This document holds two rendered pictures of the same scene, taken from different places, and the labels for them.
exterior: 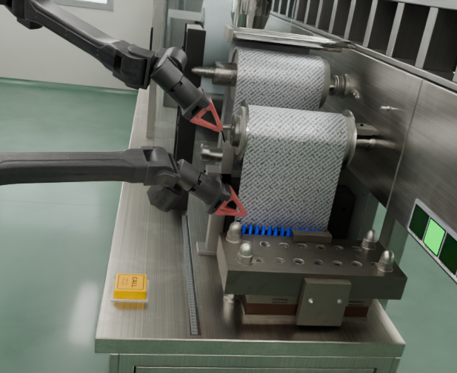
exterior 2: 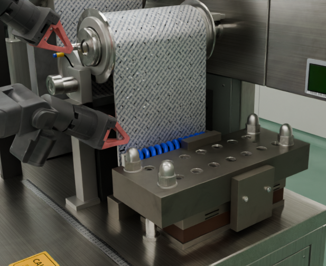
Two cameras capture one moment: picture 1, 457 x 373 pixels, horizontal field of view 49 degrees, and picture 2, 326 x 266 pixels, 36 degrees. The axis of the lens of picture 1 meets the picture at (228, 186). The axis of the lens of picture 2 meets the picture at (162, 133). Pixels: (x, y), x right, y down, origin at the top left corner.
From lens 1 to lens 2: 0.40 m
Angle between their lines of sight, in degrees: 25
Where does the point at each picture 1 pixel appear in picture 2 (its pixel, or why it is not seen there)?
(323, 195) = (196, 94)
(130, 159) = not seen: outside the picture
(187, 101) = (29, 20)
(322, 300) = (254, 195)
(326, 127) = (183, 19)
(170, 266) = (58, 234)
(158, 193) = (31, 144)
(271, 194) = (148, 108)
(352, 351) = (293, 235)
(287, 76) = not seen: outside the picture
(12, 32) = not seen: outside the picture
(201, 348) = not seen: outside the picture
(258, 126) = (120, 31)
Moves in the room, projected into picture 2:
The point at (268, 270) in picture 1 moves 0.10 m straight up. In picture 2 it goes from (198, 182) to (198, 130)
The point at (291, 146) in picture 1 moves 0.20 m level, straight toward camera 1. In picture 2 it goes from (158, 47) to (198, 66)
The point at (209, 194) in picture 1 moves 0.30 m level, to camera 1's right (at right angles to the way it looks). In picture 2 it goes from (90, 126) to (225, 103)
